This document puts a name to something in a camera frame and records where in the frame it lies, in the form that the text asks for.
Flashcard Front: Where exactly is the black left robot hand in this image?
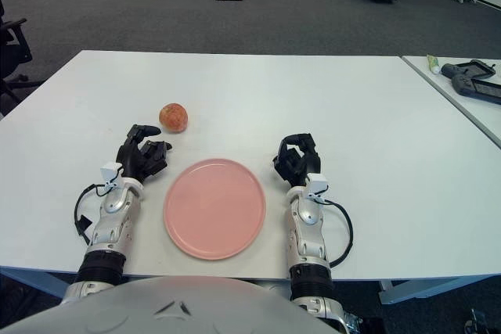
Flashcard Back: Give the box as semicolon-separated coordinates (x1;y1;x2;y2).
116;124;175;186

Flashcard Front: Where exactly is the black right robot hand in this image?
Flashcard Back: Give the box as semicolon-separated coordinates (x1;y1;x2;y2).
272;132;323;189

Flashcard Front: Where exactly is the red yellow apple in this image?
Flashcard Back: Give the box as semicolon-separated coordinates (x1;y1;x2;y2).
158;102;190;134

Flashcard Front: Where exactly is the pink round plate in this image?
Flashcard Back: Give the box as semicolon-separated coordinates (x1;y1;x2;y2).
163;158;267;261

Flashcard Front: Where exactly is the grey robot torso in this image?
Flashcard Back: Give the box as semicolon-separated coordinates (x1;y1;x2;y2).
0;275;345;334

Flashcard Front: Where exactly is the black office chair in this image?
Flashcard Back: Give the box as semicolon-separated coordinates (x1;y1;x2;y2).
0;0;44;116

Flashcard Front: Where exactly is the green white tube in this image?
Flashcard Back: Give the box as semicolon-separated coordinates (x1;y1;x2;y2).
426;54;443;75

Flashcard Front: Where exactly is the black metal stand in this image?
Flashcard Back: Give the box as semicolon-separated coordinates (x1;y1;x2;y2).
463;308;501;334

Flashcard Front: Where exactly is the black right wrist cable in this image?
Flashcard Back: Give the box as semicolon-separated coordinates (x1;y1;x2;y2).
320;199;355;268

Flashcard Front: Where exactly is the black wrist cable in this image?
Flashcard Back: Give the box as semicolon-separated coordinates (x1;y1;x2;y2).
320;199;355;268
74;183;113;247

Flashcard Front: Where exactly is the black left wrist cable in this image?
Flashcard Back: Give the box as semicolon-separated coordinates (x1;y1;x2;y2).
74;183;113;247

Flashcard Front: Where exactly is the white table frame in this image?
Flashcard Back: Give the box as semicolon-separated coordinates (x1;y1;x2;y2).
378;275;501;306

